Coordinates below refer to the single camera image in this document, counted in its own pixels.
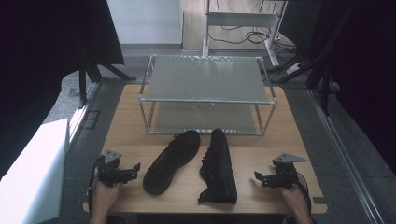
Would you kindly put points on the black curtain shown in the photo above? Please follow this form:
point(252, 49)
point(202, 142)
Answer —
point(37, 62)
point(364, 77)

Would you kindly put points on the aluminium floor rail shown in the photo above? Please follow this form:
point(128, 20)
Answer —
point(342, 155)

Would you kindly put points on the person's left hand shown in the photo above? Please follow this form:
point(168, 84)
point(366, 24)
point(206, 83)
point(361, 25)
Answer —
point(104, 196)

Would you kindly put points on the white box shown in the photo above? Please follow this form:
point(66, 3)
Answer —
point(31, 174)

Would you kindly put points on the metal two-tier shoe rack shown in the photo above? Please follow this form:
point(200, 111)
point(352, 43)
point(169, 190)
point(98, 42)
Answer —
point(205, 81)

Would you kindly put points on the black shoe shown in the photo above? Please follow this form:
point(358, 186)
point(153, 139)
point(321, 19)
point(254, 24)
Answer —
point(218, 168)
point(171, 161)

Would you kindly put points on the black stand legs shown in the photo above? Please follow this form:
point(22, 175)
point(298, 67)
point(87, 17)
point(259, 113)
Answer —
point(82, 84)
point(325, 90)

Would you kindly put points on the white power strip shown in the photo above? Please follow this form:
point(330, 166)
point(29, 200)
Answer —
point(293, 68)

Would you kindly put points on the person's right hand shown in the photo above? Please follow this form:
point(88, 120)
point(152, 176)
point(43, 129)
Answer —
point(294, 199)

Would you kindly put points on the white desk frame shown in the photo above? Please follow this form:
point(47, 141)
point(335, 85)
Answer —
point(243, 19)

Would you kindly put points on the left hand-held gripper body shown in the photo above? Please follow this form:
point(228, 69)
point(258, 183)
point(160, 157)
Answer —
point(109, 174)

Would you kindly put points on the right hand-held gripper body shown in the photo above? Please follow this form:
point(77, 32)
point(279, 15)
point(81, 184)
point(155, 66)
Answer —
point(285, 177)

